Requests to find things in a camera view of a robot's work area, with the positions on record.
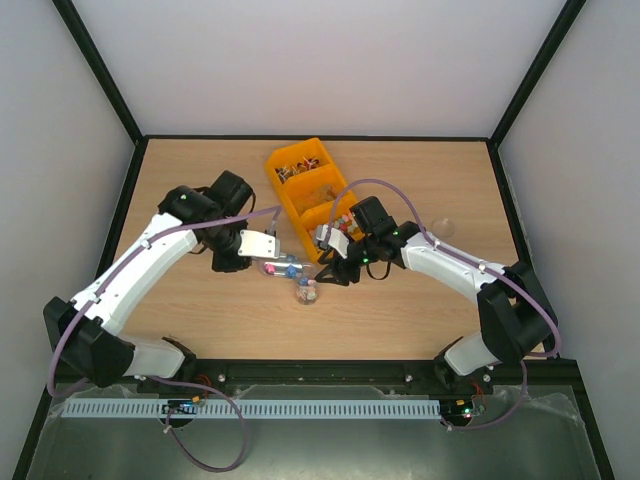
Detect clear glass jar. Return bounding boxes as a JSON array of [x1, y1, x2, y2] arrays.
[[294, 274, 319, 305]]

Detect metal scoop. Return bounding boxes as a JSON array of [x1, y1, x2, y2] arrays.
[[258, 254, 314, 280]]

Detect yellow bin with star candies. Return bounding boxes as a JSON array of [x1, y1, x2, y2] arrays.
[[295, 199, 371, 265]]

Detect clear glass jar lid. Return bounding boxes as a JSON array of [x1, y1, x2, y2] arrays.
[[431, 217, 456, 239]]

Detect yellow bin with lollipops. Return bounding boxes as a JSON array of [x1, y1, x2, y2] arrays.
[[264, 137, 334, 194]]

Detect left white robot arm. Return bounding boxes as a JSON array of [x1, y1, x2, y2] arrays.
[[43, 171, 255, 396]]

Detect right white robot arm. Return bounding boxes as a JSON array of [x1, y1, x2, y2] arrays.
[[312, 196, 559, 392]]

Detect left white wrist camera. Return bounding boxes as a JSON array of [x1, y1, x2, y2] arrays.
[[238, 230, 281, 259]]

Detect grey slotted cable duct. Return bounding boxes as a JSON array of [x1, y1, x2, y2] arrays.
[[61, 398, 441, 420]]

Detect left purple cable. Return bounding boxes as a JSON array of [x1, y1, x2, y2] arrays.
[[46, 205, 286, 471]]

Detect black mounting rail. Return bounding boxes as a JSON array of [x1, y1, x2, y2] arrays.
[[49, 357, 581, 396]]

